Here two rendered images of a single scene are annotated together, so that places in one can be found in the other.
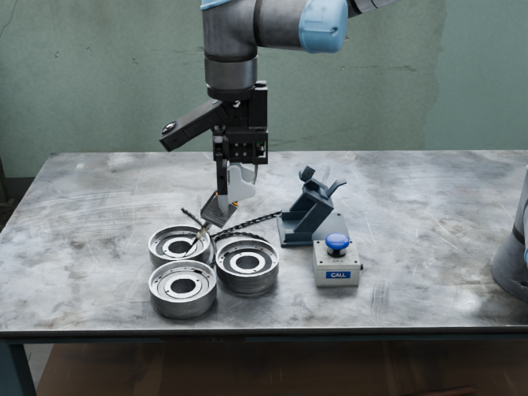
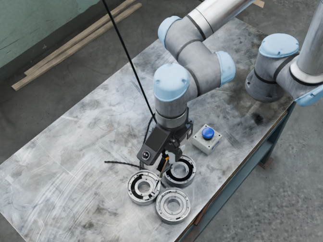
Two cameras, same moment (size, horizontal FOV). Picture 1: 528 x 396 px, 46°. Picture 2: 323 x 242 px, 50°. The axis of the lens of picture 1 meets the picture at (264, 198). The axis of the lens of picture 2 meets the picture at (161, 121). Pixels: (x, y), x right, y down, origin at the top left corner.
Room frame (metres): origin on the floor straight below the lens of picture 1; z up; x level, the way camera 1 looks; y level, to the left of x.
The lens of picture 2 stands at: (0.53, 0.40, 1.83)
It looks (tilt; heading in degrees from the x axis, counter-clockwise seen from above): 56 degrees down; 315
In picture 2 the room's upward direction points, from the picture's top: 3 degrees counter-clockwise
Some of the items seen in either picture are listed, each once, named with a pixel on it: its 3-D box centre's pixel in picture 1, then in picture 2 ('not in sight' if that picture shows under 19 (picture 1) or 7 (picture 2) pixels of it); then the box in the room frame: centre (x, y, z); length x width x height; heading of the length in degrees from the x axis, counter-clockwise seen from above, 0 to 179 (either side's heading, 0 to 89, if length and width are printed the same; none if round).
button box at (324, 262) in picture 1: (339, 262); (208, 138); (0.84, -0.13, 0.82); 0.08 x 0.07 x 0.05; 91
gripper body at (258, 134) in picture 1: (237, 122); (172, 127); (0.85, 0.04, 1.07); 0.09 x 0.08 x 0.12; 94
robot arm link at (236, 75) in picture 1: (231, 69); (169, 111); (0.85, 0.05, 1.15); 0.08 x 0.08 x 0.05
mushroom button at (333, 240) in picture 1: (336, 249); (207, 135); (0.84, -0.12, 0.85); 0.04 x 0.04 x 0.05
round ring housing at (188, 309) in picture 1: (183, 290); (173, 206); (0.77, 0.13, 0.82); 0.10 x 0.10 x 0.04
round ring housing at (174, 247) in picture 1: (179, 251); (143, 187); (0.88, 0.15, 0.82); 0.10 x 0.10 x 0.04
